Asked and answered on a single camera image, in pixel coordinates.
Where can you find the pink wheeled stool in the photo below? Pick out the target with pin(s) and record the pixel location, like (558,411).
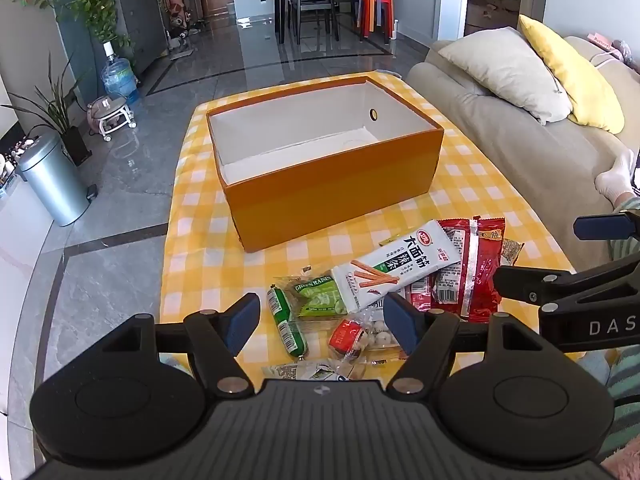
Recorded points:
(112,115)

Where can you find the black dining chair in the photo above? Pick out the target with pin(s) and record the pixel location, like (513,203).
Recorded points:
(312,5)

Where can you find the beige pillow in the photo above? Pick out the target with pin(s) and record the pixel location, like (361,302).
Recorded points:
(500,70)

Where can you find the small clutter pile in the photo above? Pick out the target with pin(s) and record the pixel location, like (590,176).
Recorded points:
(179,17)

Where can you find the grey cabinet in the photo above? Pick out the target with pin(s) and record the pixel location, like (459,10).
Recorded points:
(140,30)

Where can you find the beige sofa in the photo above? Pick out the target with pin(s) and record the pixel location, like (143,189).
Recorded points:
(525,145)

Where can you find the green raisin packet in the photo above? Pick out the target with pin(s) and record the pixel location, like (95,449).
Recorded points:
(317,297)

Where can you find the green sausage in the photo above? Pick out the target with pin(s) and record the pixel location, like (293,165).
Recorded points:
(285,320)

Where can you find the grey metal trash can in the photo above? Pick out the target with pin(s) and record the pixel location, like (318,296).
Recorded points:
(50,180)

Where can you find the red snack packet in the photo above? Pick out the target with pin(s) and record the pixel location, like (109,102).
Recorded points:
(487,270)
(440,287)

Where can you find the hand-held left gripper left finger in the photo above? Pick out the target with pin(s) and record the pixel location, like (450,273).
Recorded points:
(244,319)

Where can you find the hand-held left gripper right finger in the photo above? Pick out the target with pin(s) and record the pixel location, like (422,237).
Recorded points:
(400,322)

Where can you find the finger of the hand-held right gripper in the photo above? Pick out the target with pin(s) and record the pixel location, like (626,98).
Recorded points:
(530,281)
(600,227)

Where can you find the blue water jug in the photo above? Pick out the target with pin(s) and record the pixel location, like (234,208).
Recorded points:
(120,80)

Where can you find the white low cabinet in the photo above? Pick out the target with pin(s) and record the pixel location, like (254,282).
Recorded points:
(20,220)

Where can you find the small speckled brown packet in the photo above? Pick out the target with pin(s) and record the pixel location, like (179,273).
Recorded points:
(511,252)

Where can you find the clear packet with white label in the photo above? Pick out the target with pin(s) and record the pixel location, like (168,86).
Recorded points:
(300,371)

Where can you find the yellow checkered tablecloth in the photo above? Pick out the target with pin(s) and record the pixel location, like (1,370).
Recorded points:
(200,260)

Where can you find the striped teal fleece cloth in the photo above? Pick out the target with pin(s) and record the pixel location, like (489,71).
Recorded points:
(625,385)

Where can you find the stack of orange stools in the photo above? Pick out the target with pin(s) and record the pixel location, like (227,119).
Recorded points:
(375,7)

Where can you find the yellow pillow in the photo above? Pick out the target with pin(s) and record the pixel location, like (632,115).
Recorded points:
(575,70)

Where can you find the white spicy strip packet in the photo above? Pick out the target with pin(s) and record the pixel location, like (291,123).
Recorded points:
(390,265)

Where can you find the orange cardboard box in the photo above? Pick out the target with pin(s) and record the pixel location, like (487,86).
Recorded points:
(325,195)

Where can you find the person's white socked foot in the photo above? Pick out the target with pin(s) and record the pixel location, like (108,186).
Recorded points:
(615,180)

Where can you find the potted plant in black pot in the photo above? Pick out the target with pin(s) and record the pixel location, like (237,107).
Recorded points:
(76,145)

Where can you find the clear packet with red label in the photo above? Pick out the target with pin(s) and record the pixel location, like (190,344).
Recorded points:
(350,335)

